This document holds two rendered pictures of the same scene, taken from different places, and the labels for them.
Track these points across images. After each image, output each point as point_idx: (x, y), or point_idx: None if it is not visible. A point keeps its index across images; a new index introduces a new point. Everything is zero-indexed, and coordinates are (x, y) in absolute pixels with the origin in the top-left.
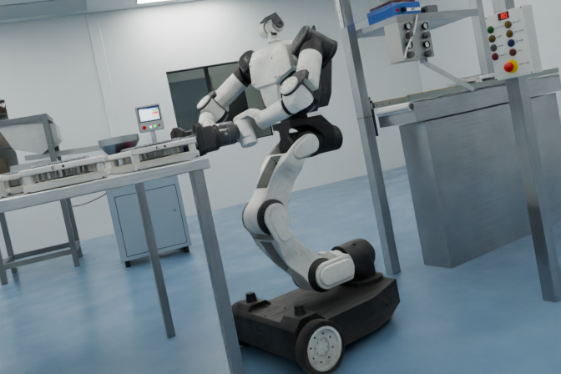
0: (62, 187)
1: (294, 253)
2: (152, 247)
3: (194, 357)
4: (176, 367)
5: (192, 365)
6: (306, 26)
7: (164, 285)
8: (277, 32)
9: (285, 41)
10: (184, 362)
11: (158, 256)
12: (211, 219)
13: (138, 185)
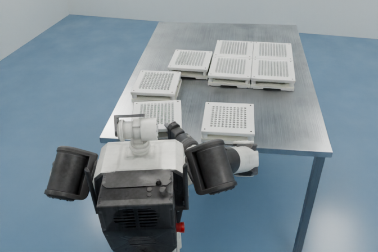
0: (129, 89)
1: None
2: (304, 203)
3: (229, 250)
4: (224, 237)
5: (217, 244)
6: (58, 146)
7: (299, 230)
8: (134, 140)
9: (105, 148)
10: (226, 243)
11: (303, 212)
12: None
13: (314, 158)
